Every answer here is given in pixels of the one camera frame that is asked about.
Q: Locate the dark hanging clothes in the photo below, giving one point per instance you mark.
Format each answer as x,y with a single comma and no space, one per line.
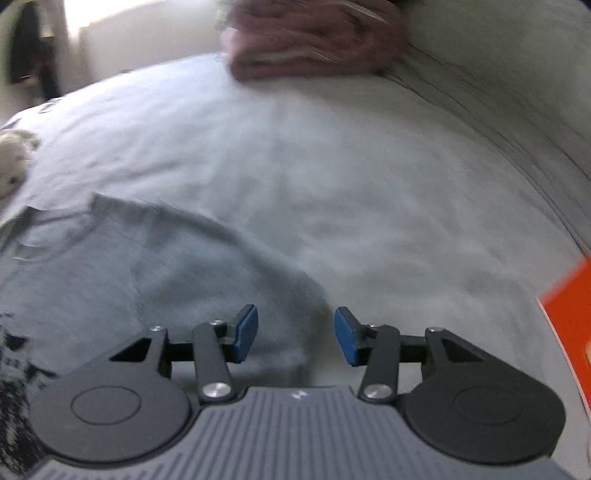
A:
27,46

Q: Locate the pink folded quilt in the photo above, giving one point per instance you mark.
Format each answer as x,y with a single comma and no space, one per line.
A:
314,37

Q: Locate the grey knit sweater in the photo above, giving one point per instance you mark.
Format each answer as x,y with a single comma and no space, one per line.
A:
161,277

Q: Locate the white plush dog toy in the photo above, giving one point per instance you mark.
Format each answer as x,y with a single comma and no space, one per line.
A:
11,161

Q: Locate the orange booklet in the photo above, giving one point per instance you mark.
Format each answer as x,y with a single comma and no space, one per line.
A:
570,323

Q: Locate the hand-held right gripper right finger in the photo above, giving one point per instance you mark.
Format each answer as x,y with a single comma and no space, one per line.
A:
346,337

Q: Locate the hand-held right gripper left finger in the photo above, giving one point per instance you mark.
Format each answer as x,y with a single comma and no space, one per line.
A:
244,333

